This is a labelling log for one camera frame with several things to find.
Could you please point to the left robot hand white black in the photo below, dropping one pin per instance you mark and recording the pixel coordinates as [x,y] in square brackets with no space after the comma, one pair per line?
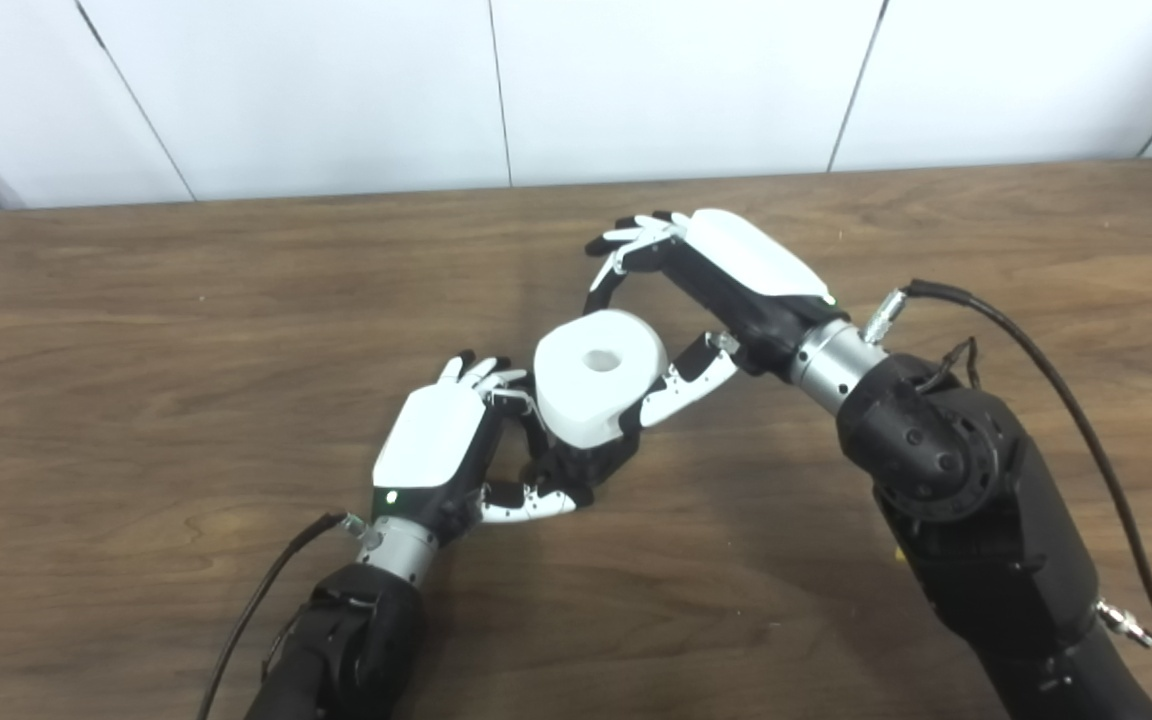
[431,440]

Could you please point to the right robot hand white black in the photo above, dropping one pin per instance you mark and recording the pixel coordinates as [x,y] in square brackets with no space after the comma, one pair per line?
[746,270]

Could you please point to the black plastic holder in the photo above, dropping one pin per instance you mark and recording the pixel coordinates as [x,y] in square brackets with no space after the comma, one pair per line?
[586,465]

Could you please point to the round white plastic piece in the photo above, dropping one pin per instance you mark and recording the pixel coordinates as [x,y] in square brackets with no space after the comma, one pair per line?
[591,385]

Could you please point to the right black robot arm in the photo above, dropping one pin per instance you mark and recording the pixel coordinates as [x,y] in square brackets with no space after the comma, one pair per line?
[976,520]

